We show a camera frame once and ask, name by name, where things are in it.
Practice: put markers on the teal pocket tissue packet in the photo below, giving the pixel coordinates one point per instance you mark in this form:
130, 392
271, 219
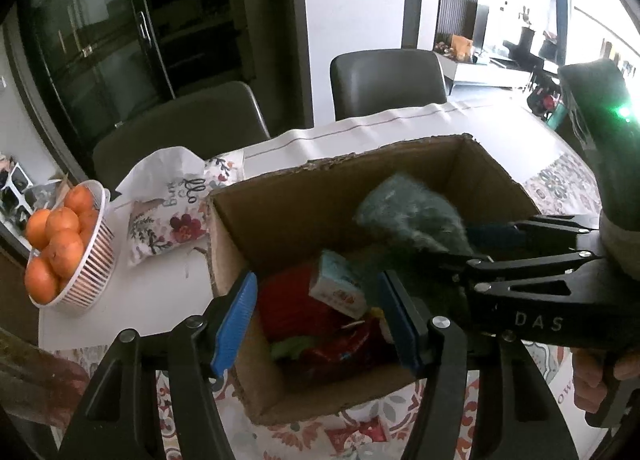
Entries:
337, 285

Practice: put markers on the green fuzzy cloth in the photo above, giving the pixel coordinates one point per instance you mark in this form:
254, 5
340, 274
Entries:
410, 212

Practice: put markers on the dark dining chair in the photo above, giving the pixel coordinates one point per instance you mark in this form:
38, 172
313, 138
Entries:
387, 85
175, 135

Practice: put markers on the shoe rack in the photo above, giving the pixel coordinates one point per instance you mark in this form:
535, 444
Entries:
20, 190

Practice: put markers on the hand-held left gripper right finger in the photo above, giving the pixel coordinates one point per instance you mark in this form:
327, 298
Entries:
400, 325

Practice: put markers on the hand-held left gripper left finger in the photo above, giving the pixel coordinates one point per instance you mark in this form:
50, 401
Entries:
232, 325

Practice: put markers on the red pompom plush toy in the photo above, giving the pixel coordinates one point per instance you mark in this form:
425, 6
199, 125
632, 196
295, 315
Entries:
290, 305

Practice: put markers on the white patterned tablecloth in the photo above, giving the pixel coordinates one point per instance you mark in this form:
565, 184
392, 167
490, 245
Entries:
360, 135

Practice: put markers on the white sideboard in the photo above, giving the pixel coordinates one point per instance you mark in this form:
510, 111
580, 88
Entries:
475, 72

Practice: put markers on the brown cardboard box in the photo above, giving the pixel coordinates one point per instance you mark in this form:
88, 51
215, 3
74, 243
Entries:
280, 210

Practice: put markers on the white plastic basket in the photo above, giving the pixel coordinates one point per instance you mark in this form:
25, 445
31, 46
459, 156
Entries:
95, 270

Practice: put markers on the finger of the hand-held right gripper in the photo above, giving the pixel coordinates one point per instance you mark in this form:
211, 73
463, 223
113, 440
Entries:
525, 265
500, 237

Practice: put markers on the pile of oranges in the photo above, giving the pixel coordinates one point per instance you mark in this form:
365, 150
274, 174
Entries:
65, 250

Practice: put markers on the floral tissue pack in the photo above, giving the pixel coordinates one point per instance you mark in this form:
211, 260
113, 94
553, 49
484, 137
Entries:
170, 220

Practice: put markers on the person's right hand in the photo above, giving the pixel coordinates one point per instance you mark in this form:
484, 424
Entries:
587, 380

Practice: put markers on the dark glass sliding door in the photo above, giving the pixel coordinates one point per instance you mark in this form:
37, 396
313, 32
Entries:
150, 30

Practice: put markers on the yellow paper bag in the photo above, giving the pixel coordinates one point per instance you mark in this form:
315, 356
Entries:
461, 47

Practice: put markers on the red snack packet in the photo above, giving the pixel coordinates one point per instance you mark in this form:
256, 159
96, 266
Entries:
345, 345

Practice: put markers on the clear glass vase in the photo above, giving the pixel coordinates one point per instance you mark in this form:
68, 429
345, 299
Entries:
40, 380

